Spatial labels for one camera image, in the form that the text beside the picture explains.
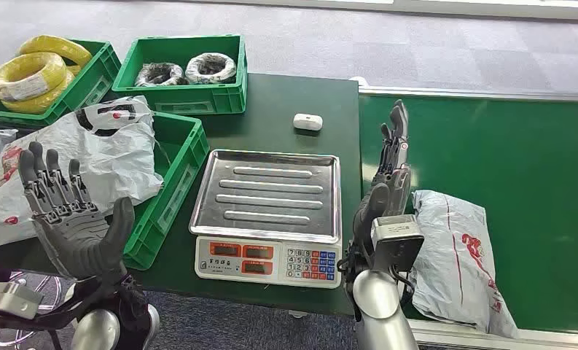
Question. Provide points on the large white package red print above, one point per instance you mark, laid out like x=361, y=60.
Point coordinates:
x=110, y=164

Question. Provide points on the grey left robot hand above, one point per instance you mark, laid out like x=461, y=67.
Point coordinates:
x=83, y=241

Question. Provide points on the small white device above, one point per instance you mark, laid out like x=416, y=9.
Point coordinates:
x=308, y=121

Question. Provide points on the green delivery crate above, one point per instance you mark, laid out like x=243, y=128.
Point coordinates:
x=172, y=193

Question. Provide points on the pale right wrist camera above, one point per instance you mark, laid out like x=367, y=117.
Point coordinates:
x=397, y=241

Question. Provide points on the green conveyor belt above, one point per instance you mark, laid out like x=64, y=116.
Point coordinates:
x=535, y=193

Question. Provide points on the green crate with yellow coils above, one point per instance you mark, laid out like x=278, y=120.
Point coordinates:
x=83, y=92

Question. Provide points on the green crate with black coils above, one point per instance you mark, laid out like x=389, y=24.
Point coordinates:
x=192, y=99

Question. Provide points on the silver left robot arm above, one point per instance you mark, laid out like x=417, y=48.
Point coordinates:
x=98, y=331

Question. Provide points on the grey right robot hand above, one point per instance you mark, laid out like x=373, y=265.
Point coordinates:
x=392, y=188

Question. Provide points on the white package black print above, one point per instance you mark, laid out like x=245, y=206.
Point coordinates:
x=100, y=113

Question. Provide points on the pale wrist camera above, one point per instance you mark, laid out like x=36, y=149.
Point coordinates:
x=397, y=241
x=4, y=299

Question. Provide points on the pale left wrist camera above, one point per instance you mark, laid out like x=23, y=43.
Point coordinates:
x=4, y=299

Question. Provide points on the electronic scale steel tray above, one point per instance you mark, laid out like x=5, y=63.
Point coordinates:
x=269, y=193

